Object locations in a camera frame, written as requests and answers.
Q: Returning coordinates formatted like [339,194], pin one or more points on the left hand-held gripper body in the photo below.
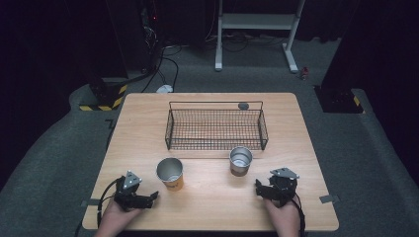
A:
[127,192]

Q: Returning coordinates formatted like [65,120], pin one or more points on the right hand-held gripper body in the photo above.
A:
[284,186]

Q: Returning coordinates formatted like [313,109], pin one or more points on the yellow-sided metal cup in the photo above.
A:
[171,179]

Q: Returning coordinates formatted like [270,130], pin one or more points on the silver metal cup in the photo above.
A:
[240,164]

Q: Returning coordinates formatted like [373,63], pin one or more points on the person's left hand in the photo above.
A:
[118,215]

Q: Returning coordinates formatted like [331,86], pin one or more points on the person's right hand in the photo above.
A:
[283,217]

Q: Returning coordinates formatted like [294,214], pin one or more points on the grey tape piece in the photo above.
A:
[329,198]
[91,202]

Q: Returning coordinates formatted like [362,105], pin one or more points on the grey round disc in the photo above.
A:
[243,106]

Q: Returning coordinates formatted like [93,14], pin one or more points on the black yellow striped base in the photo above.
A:
[339,100]
[105,98]

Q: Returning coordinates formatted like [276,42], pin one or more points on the small red object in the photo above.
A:
[305,73]

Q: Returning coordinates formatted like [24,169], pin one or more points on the black equipment tower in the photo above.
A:
[152,33]

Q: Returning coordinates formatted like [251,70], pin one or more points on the white metal stand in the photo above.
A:
[257,21]

